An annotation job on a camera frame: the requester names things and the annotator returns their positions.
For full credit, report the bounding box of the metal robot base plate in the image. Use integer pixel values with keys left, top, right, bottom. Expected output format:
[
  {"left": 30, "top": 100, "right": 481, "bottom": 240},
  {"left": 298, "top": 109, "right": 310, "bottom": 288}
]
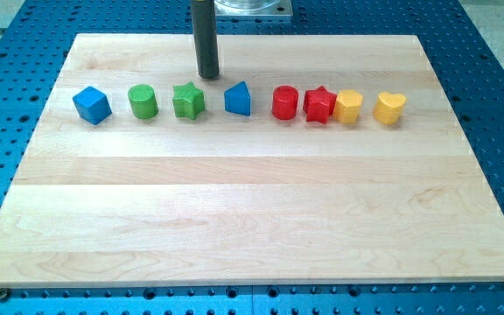
[{"left": 214, "top": 0, "right": 293, "bottom": 18}]

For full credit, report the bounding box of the blue cube block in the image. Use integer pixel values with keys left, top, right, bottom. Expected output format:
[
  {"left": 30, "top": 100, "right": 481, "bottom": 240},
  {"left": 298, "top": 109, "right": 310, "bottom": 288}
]
[{"left": 73, "top": 87, "right": 112, "bottom": 125}]

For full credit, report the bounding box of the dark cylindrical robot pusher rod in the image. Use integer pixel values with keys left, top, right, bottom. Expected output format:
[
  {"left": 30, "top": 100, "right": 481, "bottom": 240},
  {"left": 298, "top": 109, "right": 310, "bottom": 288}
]
[{"left": 190, "top": 0, "right": 220, "bottom": 80}]

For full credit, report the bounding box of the blue perforated metal table plate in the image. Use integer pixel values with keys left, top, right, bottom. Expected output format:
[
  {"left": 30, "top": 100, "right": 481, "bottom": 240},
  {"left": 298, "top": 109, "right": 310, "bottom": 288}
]
[{"left": 0, "top": 1, "right": 504, "bottom": 314}]

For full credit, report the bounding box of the light wooden board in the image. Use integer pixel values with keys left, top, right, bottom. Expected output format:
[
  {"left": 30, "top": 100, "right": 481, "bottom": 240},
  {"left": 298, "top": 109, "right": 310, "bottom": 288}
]
[{"left": 0, "top": 33, "right": 504, "bottom": 288}]

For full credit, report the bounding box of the yellow pentagon block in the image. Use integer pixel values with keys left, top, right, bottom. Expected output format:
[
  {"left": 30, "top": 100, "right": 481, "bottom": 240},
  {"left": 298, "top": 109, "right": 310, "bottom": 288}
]
[{"left": 332, "top": 89, "right": 364, "bottom": 124}]

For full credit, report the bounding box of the green cylinder block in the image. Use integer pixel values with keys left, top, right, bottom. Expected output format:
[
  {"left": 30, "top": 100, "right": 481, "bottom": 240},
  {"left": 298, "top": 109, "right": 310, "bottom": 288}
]
[{"left": 128, "top": 84, "right": 158, "bottom": 120}]

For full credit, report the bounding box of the yellow heart block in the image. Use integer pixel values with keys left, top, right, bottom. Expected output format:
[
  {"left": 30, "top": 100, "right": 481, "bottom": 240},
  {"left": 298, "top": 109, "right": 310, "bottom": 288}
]
[{"left": 372, "top": 91, "right": 407, "bottom": 125}]

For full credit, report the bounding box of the blue triangular prism block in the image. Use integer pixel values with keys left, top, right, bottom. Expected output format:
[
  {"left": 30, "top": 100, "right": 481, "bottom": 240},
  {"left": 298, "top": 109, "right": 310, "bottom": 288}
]
[{"left": 224, "top": 81, "right": 251, "bottom": 116}]

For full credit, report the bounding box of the green star block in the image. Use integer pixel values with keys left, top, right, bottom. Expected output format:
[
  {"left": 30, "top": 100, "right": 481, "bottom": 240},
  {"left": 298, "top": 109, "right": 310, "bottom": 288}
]
[{"left": 172, "top": 81, "right": 205, "bottom": 120}]

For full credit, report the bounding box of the red star block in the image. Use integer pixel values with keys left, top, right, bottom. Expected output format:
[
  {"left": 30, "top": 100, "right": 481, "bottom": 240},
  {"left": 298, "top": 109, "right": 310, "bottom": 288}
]
[{"left": 303, "top": 86, "right": 337, "bottom": 124}]

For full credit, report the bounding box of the red cylinder block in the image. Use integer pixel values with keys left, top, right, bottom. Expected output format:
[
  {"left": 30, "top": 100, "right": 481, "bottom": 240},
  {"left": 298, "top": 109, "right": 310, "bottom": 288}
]
[{"left": 271, "top": 86, "right": 299, "bottom": 120}]

